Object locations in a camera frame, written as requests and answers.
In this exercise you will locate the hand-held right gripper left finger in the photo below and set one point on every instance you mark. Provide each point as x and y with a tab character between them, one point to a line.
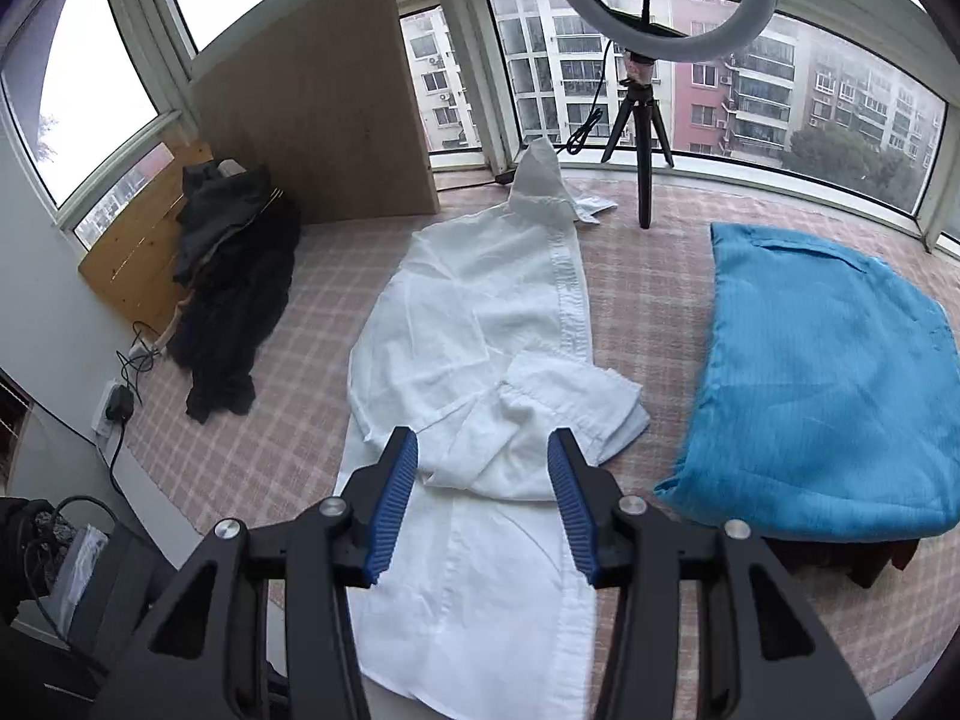
390	510

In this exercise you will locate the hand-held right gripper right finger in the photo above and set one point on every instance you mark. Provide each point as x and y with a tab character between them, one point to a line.
574	510

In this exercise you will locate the white shirt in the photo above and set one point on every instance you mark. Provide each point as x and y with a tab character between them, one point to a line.
480	300

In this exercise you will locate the pile of dark clothes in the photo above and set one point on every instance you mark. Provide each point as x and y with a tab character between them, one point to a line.
232	277

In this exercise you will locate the pink plaid cloth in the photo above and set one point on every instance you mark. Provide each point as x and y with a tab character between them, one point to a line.
645	300

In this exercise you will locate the folded blue garment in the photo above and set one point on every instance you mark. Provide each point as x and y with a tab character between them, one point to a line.
810	375

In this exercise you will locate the dark box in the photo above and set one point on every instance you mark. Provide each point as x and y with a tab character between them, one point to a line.
120	600

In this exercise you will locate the black power adapter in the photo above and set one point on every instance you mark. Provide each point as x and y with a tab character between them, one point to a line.
120	405

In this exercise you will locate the black tripod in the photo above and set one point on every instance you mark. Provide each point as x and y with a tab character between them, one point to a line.
643	165

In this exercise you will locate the pale pine board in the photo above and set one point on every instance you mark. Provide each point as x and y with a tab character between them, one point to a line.
135	255

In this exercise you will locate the brown wooden board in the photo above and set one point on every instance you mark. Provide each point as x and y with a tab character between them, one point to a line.
315	105

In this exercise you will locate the window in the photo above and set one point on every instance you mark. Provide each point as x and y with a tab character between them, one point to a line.
787	90

